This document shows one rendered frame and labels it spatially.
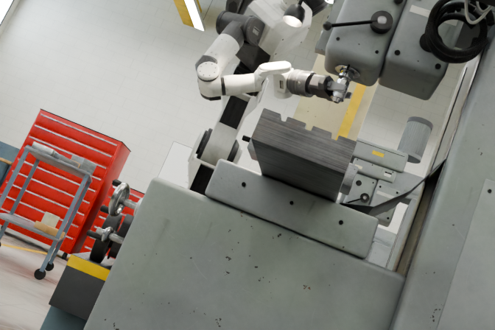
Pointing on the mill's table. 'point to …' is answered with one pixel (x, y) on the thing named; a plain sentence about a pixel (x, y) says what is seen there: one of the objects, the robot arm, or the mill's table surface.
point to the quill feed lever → (384, 19)
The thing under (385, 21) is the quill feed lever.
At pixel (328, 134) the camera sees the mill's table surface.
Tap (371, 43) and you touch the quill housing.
